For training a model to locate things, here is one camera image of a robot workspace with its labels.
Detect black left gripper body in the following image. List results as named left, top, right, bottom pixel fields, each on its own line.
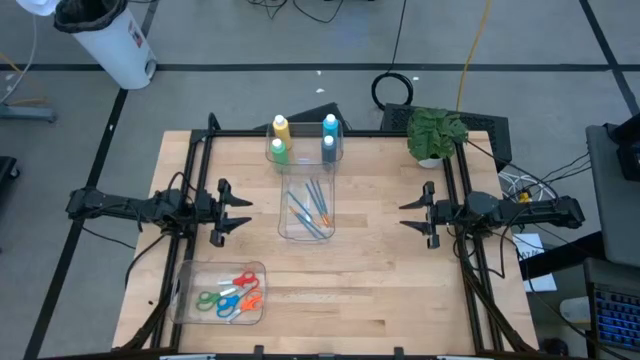
left=195, top=177, right=233, bottom=249

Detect black electronic box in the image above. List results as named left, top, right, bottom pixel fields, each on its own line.
left=603, top=113, right=640, bottom=182

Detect wide clear plastic bin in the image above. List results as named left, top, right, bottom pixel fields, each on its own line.
left=264, top=121, right=345, bottom=166

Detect yellow paint bottle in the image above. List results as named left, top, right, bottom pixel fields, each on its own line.
left=272, top=114, right=293, bottom=150

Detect green plant in white pot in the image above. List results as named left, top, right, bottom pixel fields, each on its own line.
left=406, top=107, right=470, bottom=169

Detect white paper sheet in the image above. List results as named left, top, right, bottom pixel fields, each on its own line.
left=512, top=232, right=559, bottom=294

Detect green-handled scissors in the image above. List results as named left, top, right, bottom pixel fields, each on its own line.
left=194, top=287, right=239, bottom=312

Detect white trash can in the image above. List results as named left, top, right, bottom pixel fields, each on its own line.
left=53, top=0, right=159, bottom=91

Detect orange-handled scissors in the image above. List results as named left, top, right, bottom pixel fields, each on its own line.
left=224, top=288, right=265, bottom=324

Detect black cable with coil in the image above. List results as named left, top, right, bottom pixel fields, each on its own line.
left=370, top=0, right=415, bottom=112

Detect narrow clear plastic bin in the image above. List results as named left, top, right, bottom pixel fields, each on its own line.
left=277, top=162, right=336, bottom=243

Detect grey side desk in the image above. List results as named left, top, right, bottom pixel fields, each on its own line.
left=585, top=122, right=640, bottom=269

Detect smooth black computer tower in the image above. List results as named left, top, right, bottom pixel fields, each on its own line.
left=253, top=101, right=352, bottom=134

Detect blue-handled scissors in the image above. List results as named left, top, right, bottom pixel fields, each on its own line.
left=215, top=292, right=251, bottom=319

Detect red-handled scissors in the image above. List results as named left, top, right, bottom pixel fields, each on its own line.
left=218, top=269, right=260, bottom=291

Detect backlit computer keyboard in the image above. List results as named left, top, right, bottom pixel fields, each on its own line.
left=592, top=287, right=640, bottom=352

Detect grey cart base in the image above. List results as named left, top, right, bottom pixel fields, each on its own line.
left=0, top=102, right=57, bottom=124

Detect yellow cable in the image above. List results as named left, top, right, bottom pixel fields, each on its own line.
left=454, top=0, right=495, bottom=112

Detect black floor cable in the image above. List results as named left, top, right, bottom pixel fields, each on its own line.
left=234, top=0, right=376, bottom=24

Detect turquoise paint bottle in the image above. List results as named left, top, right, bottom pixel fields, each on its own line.
left=322, top=113, right=341, bottom=141

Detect large clear plastic bin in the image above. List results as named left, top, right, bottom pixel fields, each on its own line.
left=169, top=258, right=268, bottom=326

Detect green paint bottle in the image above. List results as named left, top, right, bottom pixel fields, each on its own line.
left=270, top=138, right=291, bottom=169

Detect dark grey-blue paint bottle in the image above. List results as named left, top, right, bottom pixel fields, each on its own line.
left=320, top=134, right=338, bottom=164

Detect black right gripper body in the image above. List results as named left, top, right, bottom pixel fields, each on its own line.
left=423, top=181, right=469, bottom=250

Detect perforated black computer case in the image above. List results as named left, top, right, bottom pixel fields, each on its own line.
left=380, top=102, right=514, bottom=172

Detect white cable bundle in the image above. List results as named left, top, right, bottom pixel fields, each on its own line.
left=499, top=169, right=561, bottom=204

